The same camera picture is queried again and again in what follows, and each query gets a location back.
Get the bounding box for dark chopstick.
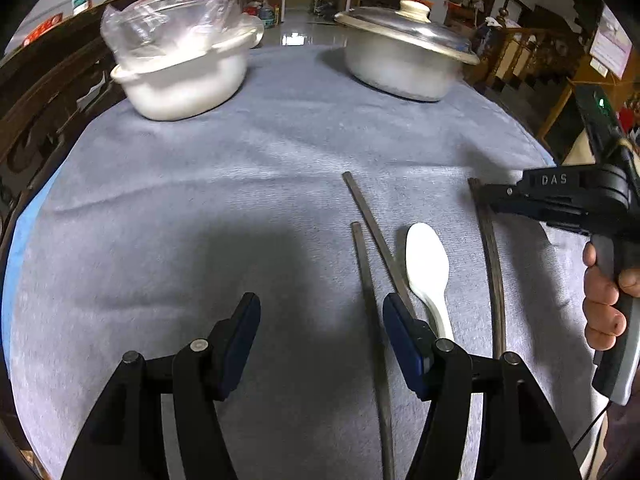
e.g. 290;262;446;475
468;177;507;361
342;171;417;321
351;221;397;480

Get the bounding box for white bowl with plastic wrap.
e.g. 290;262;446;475
100;0;265;122

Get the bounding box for carved wooden table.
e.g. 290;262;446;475
0;0;149;273

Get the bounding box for white spoon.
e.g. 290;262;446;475
404;222;456;345

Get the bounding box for wall calendar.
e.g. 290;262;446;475
589;4;634;80

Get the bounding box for wooden stair railing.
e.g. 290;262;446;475
479;2;592;133

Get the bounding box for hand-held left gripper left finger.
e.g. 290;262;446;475
60;291;262;480

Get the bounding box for grey tablecloth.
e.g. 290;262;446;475
9;45;603;480

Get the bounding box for person's right hand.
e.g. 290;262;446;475
582;242;640;352

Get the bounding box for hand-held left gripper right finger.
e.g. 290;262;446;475
382;294;584;480

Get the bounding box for metal pot with lid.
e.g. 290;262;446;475
333;0;482;103

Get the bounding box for blue table cover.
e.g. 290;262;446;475
3;170;63;306

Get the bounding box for pink checked tablecloth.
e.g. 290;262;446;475
21;11;65;47

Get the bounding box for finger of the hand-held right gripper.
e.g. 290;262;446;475
476;182;593;237

